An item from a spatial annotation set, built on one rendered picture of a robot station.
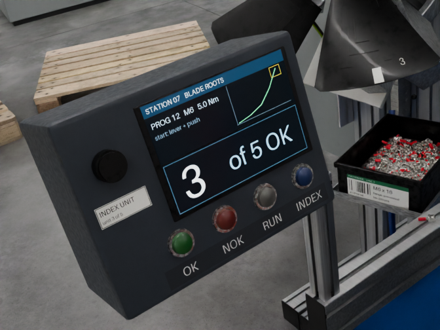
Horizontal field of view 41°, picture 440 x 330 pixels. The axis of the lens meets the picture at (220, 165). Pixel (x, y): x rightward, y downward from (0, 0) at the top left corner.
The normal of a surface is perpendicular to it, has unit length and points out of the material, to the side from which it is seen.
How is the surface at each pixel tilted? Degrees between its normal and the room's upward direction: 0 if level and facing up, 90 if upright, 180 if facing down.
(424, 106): 90
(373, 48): 33
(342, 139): 90
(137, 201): 75
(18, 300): 0
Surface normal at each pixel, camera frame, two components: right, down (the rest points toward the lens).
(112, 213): 0.51, 0.09
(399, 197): -0.62, 0.47
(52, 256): -0.16, -0.86
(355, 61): -0.25, -0.38
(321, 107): -0.80, 0.40
